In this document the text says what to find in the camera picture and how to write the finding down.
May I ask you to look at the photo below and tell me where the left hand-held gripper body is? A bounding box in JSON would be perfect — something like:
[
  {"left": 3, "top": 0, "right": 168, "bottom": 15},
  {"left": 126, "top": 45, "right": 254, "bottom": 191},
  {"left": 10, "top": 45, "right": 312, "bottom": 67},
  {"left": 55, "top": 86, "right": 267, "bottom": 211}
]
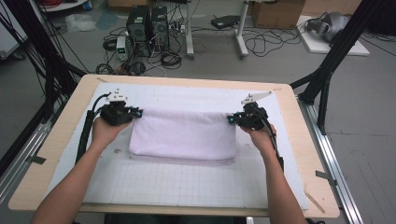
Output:
[{"left": 99, "top": 88, "right": 135, "bottom": 127}]

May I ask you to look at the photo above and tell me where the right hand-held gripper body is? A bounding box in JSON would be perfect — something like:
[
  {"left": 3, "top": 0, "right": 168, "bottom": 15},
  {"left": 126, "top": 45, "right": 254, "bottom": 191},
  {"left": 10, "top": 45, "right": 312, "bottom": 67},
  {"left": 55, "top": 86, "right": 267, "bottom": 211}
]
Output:
[{"left": 238, "top": 91, "right": 273, "bottom": 131}]

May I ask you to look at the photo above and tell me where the pale pink printed towel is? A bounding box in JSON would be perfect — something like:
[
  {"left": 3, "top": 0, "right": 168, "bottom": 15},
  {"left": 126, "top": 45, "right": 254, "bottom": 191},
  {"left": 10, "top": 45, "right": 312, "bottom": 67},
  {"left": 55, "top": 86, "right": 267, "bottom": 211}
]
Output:
[{"left": 128, "top": 106, "right": 237, "bottom": 166}]

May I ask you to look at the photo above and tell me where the person's left hand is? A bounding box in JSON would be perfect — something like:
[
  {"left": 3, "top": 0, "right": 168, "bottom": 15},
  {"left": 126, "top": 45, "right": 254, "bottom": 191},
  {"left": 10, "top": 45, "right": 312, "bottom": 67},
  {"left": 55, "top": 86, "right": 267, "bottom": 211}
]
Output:
[{"left": 91, "top": 116, "right": 134, "bottom": 149}]

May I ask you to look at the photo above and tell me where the person's right hand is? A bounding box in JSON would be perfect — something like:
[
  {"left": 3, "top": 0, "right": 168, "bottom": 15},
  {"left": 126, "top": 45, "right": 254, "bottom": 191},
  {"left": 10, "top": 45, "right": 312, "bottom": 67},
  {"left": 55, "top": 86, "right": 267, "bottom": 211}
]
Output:
[{"left": 241, "top": 124, "right": 277, "bottom": 155}]

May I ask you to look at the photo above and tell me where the white power supply box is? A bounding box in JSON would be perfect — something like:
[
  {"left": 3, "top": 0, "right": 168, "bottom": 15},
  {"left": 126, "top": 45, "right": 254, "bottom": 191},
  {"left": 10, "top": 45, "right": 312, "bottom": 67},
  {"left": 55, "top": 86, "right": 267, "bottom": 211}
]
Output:
[{"left": 116, "top": 35, "right": 129, "bottom": 62}]

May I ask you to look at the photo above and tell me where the white grid mat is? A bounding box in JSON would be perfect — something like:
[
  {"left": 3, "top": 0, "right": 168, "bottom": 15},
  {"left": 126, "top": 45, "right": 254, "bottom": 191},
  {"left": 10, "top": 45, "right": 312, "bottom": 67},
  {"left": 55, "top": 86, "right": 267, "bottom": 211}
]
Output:
[{"left": 41, "top": 82, "right": 310, "bottom": 211}]

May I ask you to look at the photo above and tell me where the large black computer tower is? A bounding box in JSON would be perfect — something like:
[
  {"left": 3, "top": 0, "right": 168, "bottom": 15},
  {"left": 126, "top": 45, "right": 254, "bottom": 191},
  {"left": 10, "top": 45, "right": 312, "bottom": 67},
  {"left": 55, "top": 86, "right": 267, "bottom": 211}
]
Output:
[{"left": 125, "top": 5, "right": 152, "bottom": 58}]

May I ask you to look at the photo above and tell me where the white desk leg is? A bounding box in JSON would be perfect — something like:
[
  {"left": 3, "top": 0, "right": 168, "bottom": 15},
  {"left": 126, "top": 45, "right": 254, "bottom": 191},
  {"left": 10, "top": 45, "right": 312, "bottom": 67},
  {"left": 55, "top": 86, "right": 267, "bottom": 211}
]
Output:
[
  {"left": 185, "top": 0, "right": 195, "bottom": 60},
  {"left": 234, "top": 0, "right": 250, "bottom": 59}
]

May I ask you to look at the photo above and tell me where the slim black computer tower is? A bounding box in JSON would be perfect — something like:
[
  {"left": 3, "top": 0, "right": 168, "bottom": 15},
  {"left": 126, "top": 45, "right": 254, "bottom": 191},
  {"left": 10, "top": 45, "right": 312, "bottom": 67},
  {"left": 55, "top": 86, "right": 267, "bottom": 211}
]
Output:
[{"left": 150, "top": 6, "right": 171, "bottom": 52}]

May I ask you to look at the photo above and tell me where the blue sheet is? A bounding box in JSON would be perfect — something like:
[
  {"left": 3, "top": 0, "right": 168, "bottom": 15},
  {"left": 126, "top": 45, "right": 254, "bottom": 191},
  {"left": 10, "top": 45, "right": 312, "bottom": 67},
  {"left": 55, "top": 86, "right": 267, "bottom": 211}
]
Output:
[{"left": 95, "top": 8, "right": 120, "bottom": 31}]

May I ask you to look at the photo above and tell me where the grey tape piece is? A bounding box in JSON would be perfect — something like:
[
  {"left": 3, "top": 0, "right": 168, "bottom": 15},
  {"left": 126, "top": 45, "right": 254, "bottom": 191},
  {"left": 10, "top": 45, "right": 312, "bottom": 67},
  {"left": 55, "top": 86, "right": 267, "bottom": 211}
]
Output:
[{"left": 315, "top": 170, "right": 339, "bottom": 187}]

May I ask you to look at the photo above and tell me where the white floor board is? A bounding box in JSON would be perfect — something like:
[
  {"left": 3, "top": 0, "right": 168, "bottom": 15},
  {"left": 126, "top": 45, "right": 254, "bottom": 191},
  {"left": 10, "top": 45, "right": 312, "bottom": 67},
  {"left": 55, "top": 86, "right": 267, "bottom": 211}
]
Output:
[{"left": 295, "top": 15, "right": 371, "bottom": 57}]

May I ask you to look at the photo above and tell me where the flat black device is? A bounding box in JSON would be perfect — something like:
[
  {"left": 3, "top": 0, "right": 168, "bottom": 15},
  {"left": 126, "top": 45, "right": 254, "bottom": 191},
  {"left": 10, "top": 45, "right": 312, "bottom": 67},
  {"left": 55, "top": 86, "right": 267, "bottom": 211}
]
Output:
[{"left": 210, "top": 14, "right": 241, "bottom": 30}]

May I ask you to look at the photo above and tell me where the clear plastic bag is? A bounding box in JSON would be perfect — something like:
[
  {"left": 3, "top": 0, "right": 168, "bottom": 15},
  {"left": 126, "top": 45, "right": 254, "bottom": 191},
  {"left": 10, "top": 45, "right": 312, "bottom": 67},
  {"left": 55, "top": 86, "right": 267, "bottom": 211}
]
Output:
[{"left": 64, "top": 12, "right": 97, "bottom": 34}]

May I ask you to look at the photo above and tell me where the brown cardboard box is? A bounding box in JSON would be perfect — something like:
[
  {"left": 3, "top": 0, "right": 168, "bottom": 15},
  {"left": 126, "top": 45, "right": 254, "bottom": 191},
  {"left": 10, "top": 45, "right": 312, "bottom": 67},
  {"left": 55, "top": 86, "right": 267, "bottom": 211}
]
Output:
[{"left": 250, "top": 0, "right": 306, "bottom": 30}]

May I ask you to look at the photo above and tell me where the grey headset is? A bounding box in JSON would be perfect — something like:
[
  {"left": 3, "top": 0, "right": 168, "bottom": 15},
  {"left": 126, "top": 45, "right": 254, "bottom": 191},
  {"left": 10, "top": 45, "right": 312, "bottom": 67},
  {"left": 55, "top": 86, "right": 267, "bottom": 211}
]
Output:
[{"left": 305, "top": 11, "right": 351, "bottom": 43}]

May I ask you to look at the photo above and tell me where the white cabinet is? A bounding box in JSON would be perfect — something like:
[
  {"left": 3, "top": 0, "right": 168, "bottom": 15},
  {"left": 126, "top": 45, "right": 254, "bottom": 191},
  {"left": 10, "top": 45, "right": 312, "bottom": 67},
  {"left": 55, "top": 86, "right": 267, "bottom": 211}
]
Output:
[{"left": 0, "top": 0, "right": 29, "bottom": 60}]

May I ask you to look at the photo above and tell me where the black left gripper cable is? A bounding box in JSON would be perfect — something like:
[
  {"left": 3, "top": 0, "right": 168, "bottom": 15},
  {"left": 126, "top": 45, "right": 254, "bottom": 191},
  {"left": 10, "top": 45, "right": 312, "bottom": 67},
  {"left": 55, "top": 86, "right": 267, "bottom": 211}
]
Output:
[{"left": 75, "top": 91, "right": 112, "bottom": 164}]

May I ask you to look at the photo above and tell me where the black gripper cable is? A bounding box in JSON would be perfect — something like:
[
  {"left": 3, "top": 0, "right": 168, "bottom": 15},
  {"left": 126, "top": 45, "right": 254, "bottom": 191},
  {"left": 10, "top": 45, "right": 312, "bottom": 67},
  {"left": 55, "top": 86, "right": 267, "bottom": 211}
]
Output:
[
  {"left": 75, "top": 91, "right": 112, "bottom": 164},
  {"left": 258, "top": 108, "right": 286, "bottom": 172}
]

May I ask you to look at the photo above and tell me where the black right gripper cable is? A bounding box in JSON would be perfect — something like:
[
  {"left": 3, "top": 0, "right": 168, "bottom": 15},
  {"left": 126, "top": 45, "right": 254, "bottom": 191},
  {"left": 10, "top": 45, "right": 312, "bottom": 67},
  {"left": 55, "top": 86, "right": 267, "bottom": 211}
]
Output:
[{"left": 258, "top": 108, "right": 286, "bottom": 172}]

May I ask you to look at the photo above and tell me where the small coiled black cable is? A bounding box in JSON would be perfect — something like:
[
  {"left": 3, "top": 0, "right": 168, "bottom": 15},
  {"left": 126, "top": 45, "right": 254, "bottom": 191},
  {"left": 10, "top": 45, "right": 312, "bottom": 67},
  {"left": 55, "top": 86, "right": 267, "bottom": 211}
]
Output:
[{"left": 102, "top": 36, "right": 118, "bottom": 52}]

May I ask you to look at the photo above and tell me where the tangled black floor cable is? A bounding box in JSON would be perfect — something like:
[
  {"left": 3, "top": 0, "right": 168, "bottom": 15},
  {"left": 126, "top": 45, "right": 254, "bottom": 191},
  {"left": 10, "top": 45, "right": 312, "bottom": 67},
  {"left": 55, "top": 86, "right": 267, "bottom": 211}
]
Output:
[{"left": 242, "top": 18, "right": 309, "bottom": 59}]

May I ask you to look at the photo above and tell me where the black metal frame stand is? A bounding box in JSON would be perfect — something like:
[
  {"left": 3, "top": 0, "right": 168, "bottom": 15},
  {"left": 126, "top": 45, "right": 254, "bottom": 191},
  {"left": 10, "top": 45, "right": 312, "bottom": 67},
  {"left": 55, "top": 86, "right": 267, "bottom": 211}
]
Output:
[
  {"left": 0, "top": 0, "right": 88, "bottom": 125},
  {"left": 289, "top": 0, "right": 387, "bottom": 135}
]

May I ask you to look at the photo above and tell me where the aluminium rail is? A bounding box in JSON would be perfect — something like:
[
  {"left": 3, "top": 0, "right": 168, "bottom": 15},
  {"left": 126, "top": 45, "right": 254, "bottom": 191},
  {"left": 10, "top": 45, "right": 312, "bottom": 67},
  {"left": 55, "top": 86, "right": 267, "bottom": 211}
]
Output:
[
  {"left": 0, "top": 102, "right": 66, "bottom": 204},
  {"left": 297, "top": 99, "right": 363, "bottom": 224}
]

